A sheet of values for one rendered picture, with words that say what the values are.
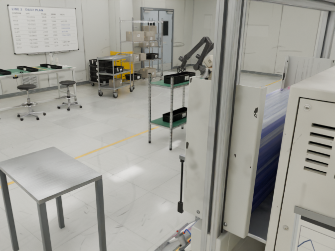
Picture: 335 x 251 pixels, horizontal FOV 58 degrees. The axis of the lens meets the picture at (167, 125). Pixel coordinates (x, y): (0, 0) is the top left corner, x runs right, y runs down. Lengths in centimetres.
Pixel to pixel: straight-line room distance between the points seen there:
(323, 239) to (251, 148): 20
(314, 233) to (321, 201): 6
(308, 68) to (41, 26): 770
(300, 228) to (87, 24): 887
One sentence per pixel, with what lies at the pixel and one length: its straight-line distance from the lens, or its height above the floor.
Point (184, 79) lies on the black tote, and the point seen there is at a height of 99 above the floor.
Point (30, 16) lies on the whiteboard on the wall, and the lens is 832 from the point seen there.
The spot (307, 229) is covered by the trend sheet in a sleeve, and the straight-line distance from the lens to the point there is 64.
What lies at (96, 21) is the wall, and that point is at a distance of 944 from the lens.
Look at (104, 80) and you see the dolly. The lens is 855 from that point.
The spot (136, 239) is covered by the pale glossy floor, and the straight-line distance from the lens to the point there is 283.
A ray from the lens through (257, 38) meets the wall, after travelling 1171.
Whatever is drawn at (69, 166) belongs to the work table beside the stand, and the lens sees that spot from 233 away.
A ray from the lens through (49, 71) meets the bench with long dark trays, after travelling 677.
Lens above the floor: 182
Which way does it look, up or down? 19 degrees down
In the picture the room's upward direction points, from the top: 1 degrees clockwise
